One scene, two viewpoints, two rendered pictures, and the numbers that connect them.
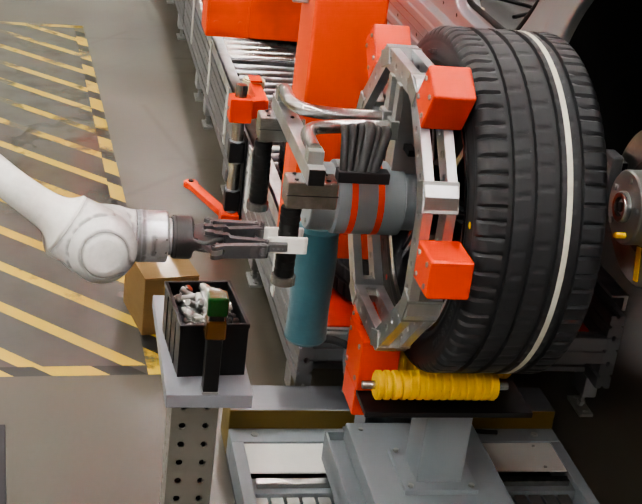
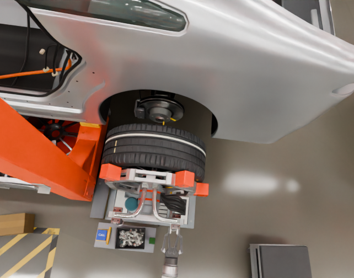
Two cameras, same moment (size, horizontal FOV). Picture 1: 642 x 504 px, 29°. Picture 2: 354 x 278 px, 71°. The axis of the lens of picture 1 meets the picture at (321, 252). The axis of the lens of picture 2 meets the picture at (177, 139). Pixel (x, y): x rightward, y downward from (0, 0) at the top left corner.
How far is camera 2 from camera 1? 224 cm
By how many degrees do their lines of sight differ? 65
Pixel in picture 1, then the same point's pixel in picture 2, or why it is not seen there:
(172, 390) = (151, 250)
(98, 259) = not seen: outside the picture
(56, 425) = (81, 267)
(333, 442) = (126, 195)
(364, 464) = not seen: hidden behind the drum
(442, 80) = (189, 181)
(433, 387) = not seen: hidden behind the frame
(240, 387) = (151, 230)
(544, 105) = (189, 149)
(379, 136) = (179, 200)
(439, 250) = (201, 190)
